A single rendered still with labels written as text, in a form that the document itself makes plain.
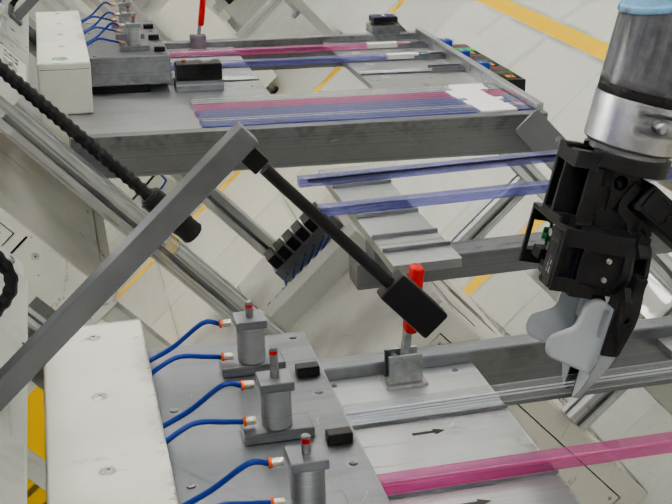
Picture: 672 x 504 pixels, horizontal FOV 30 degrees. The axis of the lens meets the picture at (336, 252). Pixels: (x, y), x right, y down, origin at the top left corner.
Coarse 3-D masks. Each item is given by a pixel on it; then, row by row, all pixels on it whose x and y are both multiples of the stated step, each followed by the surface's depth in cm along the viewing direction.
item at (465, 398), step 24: (504, 384) 106; (528, 384) 105; (552, 384) 105; (600, 384) 106; (624, 384) 107; (360, 408) 102; (384, 408) 102; (408, 408) 103; (432, 408) 103; (456, 408) 104
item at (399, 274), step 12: (396, 276) 81; (384, 288) 81; (396, 288) 80; (408, 288) 81; (420, 288) 82; (384, 300) 81; (396, 300) 81; (408, 300) 81; (420, 300) 81; (432, 300) 82; (396, 312) 81; (408, 312) 81; (420, 312) 81; (432, 312) 82; (444, 312) 82; (420, 324) 82; (432, 324) 82
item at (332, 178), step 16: (464, 160) 150; (480, 160) 149; (496, 160) 150; (512, 160) 150; (528, 160) 151; (544, 160) 151; (304, 176) 146; (320, 176) 146; (336, 176) 146; (352, 176) 146; (368, 176) 147; (384, 176) 147; (400, 176) 148
